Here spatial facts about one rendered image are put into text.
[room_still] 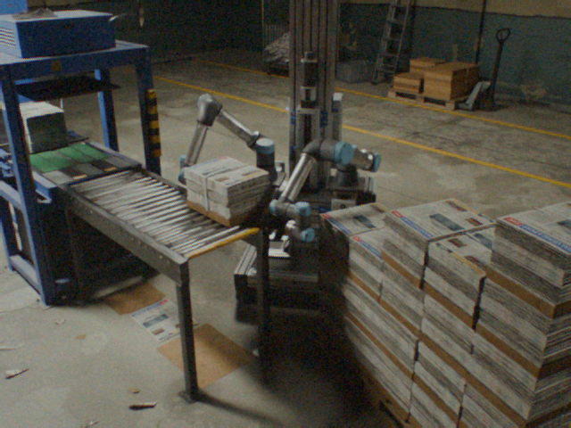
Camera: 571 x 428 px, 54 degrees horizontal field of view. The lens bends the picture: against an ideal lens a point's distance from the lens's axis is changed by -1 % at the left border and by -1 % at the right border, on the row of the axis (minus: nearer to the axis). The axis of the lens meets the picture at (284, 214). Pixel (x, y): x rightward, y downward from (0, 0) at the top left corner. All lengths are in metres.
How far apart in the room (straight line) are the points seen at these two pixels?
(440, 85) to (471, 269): 6.93
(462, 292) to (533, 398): 0.42
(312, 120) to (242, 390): 1.59
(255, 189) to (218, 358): 1.00
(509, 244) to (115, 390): 2.14
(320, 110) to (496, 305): 1.84
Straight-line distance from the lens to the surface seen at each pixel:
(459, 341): 2.30
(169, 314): 3.72
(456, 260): 2.18
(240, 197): 2.90
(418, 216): 2.47
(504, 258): 2.00
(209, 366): 3.28
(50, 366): 3.50
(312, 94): 3.38
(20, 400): 3.33
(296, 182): 2.90
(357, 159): 3.12
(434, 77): 8.97
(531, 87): 9.46
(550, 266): 1.88
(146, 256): 2.89
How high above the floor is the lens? 2.07
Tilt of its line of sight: 24 degrees down
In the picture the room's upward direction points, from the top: straight up
